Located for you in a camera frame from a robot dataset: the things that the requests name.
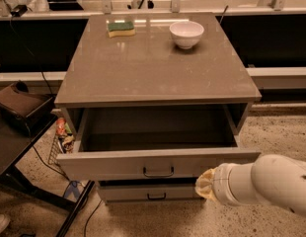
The padded gripper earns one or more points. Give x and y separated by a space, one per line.
221 184

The grey top drawer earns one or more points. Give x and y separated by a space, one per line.
139 143

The grey drawer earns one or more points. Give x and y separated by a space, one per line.
139 143
147 190

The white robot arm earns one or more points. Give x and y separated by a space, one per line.
271 180

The grey bottom drawer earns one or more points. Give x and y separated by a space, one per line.
147 190

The grey drawer cabinet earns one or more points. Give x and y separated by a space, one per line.
150 70

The white ceramic bowl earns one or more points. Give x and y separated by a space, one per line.
186 34

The green yellow sponge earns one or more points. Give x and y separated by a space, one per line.
121 29

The brown black box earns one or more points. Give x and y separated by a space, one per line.
22 109

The white shoe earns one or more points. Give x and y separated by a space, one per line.
4 222

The black power adapter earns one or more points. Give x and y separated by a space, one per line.
19 10

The black wire basket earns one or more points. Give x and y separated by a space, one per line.
63 143

